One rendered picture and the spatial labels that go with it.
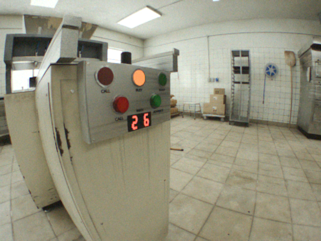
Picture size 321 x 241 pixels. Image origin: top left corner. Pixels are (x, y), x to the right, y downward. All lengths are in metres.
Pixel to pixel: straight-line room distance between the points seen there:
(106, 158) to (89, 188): 0.08
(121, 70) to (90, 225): 0.35
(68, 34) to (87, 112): 0.13
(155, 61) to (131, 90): 0.19
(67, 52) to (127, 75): 0.12
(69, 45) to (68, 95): 0.08
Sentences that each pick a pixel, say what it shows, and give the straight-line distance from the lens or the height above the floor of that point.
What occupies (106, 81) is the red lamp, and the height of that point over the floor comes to 0.80.
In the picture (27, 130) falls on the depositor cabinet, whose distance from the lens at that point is 0.95.
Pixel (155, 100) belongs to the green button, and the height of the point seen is 0.76.
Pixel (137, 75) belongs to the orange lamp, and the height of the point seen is 0.82.
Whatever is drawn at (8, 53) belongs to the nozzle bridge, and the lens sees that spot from 0.98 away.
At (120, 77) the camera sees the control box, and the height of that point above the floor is 0.81.
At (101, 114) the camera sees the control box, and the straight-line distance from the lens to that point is 0.25.
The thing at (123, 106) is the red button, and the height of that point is 0.76.
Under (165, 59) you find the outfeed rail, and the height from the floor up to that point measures 0.88.
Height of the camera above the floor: 0.78
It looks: 12 degrees down
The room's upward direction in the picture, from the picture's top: 1 degrees counter-clockwise
